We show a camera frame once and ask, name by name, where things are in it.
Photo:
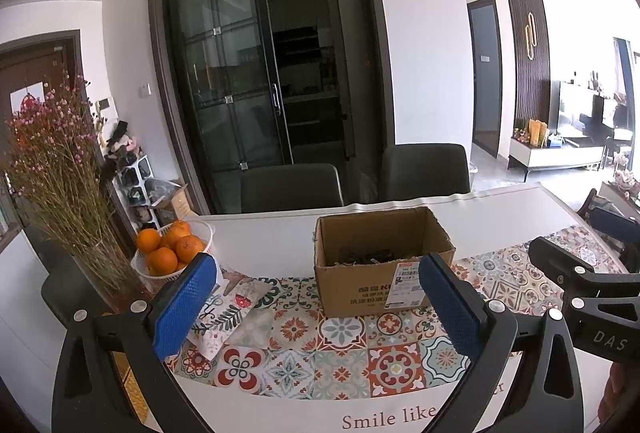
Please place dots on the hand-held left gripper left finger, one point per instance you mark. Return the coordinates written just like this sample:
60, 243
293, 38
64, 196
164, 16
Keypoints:
185, 308

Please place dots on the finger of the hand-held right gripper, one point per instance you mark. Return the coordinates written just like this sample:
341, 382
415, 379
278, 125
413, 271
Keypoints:
565, 263
615, 223

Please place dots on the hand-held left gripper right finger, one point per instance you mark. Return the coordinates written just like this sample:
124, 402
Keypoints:
450, 308

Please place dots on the brown cardboard box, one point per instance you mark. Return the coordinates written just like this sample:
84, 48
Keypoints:
350, 288

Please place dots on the leaf print fabric tissue pouch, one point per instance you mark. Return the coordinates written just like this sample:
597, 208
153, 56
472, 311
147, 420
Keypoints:
225, 308

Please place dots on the orange fruit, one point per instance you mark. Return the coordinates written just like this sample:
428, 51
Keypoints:
149, 239
161, 261
177, 230
189, 247

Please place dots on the white plastic fruit basket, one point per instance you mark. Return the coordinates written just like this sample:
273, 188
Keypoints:
200, 233

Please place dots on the clear glass vase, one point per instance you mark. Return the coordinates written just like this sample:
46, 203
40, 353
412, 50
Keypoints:
102, 275

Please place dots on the white television cabinet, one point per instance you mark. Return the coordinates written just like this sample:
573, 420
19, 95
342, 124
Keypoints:
555, 155

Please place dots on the small cardboard box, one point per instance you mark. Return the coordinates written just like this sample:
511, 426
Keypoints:
175, 202

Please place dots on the tile print tablecloth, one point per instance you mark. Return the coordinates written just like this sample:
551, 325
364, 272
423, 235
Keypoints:
350, 353

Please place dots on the yellow paper bag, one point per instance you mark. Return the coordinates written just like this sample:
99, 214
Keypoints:
537, 131

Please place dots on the flat screen television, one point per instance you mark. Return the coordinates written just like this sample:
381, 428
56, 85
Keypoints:
575, 108

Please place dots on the white shoe rack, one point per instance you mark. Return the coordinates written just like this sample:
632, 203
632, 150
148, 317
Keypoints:
132, 193

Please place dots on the dark dining chair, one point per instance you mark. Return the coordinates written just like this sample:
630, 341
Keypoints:
292, 188
425, 170

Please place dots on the dried flower bouquet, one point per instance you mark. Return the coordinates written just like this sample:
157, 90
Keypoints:
55, 173

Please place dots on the dark grey room door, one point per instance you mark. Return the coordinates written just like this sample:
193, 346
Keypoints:
485, 73

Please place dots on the dark glass sliding door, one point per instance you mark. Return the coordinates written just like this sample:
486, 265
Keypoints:
260, 63

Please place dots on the brown wooden door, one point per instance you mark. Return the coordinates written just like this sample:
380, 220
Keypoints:
30, 68

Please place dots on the gold wall ornament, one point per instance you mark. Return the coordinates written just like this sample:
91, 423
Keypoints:
530, 35

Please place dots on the white wall intercom panel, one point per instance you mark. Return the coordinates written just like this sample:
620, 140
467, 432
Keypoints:
105, 103

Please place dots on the white wall switch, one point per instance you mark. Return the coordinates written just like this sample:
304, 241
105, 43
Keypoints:
145, 89

